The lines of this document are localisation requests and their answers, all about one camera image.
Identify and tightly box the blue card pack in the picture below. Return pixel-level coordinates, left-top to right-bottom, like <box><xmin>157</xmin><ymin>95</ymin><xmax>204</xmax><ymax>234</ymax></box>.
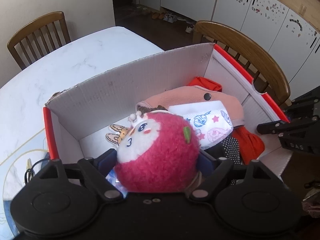
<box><xmin>106</xmin><ymin>169</ymin><xmax>128</xmax><ymax>198</ymax></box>

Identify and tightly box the black dotted glove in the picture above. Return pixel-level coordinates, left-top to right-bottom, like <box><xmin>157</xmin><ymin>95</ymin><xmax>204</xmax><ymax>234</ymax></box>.
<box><xmin>221</xmin><ymin>137</ymin><xmax>241</xmax><ymax>164</ymax></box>

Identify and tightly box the red knotted cloth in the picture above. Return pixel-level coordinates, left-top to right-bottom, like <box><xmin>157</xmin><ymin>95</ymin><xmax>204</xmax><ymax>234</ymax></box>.
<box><xmin>188</xmin><ymin>77</ymin><xmax>265</xmax><ymax>165</ymax></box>

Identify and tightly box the cartoon face plush keychain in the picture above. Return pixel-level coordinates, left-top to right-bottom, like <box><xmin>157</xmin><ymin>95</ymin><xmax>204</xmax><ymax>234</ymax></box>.
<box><xmin>105</xmin><ymin>124</ymin><xmax>130</xmax><ymax>146</ymax></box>

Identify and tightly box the pink cartoon sticker packet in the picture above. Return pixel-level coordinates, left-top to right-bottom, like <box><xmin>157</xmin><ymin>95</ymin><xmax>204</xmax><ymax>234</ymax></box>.
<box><xmin>168</xmin><ymin>101</ymin><xmax>233</xmax><ymax>150</ymax></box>

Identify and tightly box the red white cardboard box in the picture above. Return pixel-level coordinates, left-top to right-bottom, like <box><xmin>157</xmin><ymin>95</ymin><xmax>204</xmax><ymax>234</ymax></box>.
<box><xmin>43</xmin><ymin>43</ymin><xmax>286</xmax><ymax>164</ymax></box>

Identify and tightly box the pink fuzzy plush ball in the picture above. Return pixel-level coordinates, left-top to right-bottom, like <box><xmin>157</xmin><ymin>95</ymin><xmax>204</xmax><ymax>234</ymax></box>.
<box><xmin>114</xmin><ymin>111</ymin><xmax>200</xmax><ymax>193</ymax></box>

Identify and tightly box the pink fleece bib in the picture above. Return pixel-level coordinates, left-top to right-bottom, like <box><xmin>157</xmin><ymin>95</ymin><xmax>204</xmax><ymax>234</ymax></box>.
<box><xmin>135</xmin><ymin>85</ymin><xmax>245</xmax><ymax>128</ymax></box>

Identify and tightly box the light wooden chair near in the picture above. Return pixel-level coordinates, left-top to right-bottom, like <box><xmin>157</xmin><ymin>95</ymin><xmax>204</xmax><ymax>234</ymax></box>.
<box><xmin>193</xmin><ymin>21</ymin><xmax>290</xmax><ymax>106</ymax></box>

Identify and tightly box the dark wooden chair far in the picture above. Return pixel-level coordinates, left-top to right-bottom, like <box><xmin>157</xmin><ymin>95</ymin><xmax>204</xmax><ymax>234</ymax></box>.
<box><xmin>7</xmin><ymin>11</ymin><xmax>71</xmax><ymax>70</ymax></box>

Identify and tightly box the white wall cabinet unit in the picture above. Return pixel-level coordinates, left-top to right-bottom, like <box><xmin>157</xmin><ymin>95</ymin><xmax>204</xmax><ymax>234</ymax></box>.
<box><xmin>137</xmin><ymin>0</ymin><xmax>319</xmax><ymax>98</ymax></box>

